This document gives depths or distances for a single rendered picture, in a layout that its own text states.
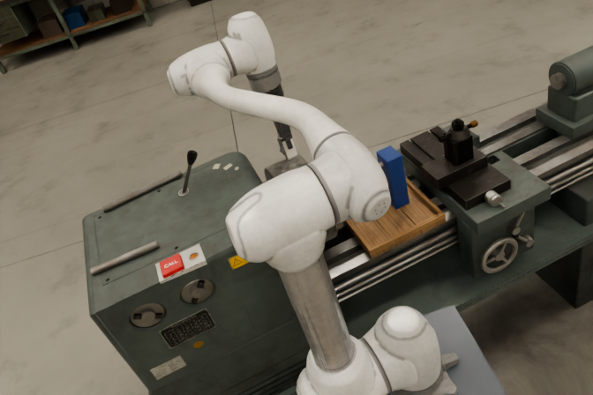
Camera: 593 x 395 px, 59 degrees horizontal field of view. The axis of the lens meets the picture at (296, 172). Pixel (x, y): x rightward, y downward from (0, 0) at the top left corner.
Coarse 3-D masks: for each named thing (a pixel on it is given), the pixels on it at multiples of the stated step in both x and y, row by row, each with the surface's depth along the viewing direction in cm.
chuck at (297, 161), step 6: (300, 156) 175; (276, 162) 179; (282, 162) 175; (288, 162) 174; (294, 162) 172; (300, 162) 172; (306, 162) 171; (282, 168) 171; (288, 168) 171; (294, 168) 170; (330, 228) 170; (336, 228) 172; (330, 234) 173; (336, 234) 175
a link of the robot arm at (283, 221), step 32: (256, 192) 99; (288, 192) 97; (320, 192) 97; (256, 224) 95; (288, 224) 96; (320, 224) 98; (256, 256) 98; (288, 256) 99; (320, 256) 108; (288, 288) 111; (320, 288) 110; (320, 320) 115; (320, 352) 123; (352, 352) 128; (320, 384) 129; (352, 384) 128; (384, 384) 134
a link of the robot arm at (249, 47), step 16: (240, 16) 136; (256, 16) 136; (240, 32) 135; (256, 32) 136; (224, 48) 137; (240, 48) 136; (256, 48) 137; (272, 48) 141; (240, 64) 138; (256, 64) 139; (272, 64) 142
